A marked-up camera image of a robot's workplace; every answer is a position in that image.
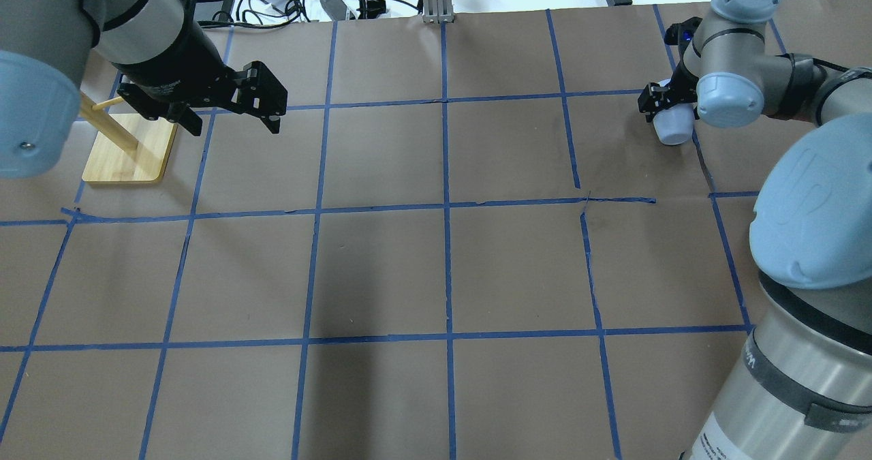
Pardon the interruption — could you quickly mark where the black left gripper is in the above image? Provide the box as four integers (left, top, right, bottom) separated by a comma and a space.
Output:
118, 61, 287, 136

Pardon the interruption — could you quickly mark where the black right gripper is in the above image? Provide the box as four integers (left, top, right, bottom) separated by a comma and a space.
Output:
638, 17, 702, 121

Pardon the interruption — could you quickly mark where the white plastic cup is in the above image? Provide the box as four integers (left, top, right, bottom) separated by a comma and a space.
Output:
652, 103, 695, 146

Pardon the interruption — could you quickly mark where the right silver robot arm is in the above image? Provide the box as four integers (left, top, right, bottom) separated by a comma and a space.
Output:
638, 0, 871, 459

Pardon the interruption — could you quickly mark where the wooden cup stand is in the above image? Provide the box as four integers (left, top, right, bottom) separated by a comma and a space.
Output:
79, 91, 178, 185

